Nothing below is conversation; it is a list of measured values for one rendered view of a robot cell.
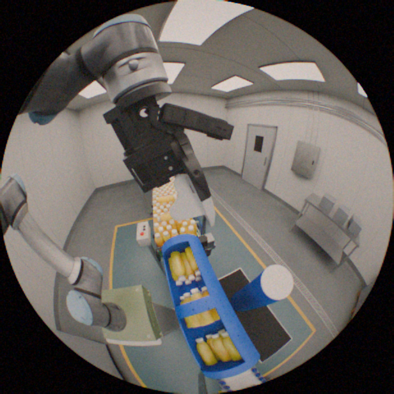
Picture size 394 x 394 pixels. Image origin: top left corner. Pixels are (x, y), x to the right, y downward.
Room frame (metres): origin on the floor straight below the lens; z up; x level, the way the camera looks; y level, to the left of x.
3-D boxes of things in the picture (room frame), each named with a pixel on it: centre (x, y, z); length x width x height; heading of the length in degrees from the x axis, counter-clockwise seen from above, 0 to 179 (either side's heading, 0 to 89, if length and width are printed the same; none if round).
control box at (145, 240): (0.60, 0.47, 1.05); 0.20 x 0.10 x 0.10; 19
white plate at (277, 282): (0.14, -0.57, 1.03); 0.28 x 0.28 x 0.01
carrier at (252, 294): (0.14, -0.57, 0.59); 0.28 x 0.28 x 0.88
